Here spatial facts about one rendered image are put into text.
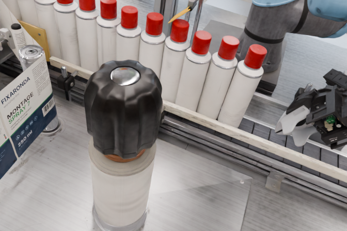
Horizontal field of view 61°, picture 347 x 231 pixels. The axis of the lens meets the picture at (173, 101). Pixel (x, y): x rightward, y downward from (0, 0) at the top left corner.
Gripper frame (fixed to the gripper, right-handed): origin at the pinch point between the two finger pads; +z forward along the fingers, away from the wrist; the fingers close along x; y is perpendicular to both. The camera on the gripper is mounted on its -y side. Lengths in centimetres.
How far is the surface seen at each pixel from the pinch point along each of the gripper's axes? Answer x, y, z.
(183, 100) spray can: -18.2, 2.8, 10.6
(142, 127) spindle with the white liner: -26.6, 29.5, -8.1
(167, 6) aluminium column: -34.1, -12.8, 6.6
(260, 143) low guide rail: -1.4, 4.1, 3.6
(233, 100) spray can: -11.3, 1.3, 2.6
